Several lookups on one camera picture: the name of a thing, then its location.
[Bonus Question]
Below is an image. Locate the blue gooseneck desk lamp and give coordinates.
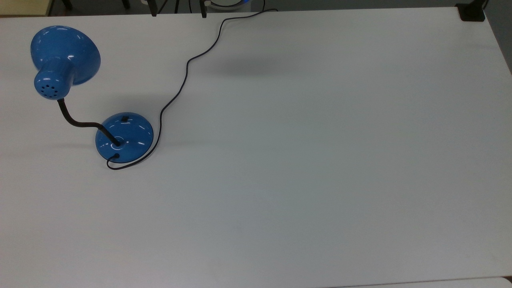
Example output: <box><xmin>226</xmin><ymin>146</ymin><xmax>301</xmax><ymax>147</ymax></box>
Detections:
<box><xmin>30</xmin><ymin>25</ymin><xmax>154</xmax><ymax>164</ymax></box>

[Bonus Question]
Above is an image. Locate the light wooden furniture panel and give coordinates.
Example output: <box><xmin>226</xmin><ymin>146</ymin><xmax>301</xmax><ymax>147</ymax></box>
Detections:
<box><xmin>0</xmin><ymin>0</ymin><xmax>53</xmax><ymax>17</ymax></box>

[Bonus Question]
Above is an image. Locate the black lamp power cable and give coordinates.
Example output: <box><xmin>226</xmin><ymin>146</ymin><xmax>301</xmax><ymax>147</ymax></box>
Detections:
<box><xmin>106</xmin><ymin>8</ymin><xmax>278</xmax><ymax>170</ymax></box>

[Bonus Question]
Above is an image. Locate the black clamp mount with pole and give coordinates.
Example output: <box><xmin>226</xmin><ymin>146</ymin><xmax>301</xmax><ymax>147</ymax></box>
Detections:
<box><xmin>455</xmin><ymin>0</ymin><xmax>489</xmax><ymax>22</ymax></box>

